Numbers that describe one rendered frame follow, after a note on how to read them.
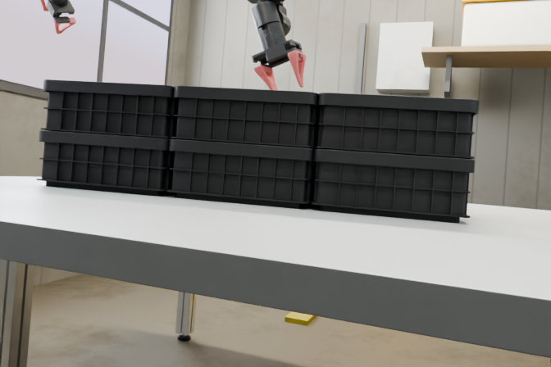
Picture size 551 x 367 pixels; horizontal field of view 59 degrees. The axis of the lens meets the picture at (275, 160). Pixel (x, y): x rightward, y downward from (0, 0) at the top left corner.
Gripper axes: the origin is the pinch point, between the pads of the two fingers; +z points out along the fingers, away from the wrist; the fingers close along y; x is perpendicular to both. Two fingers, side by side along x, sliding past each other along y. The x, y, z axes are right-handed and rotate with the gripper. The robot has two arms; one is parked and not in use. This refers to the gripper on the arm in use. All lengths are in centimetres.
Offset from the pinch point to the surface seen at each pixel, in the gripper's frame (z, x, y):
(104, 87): -9.9, 21.3, 31.4
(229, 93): 0.0, 15.6, 6.8
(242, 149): 11.5, 15.9, 7.4
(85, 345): 58, -46, 131
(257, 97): 2.6, 14.4, 1.8
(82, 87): -11.6, 22.4, 36.1
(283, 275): 28, 66, -17
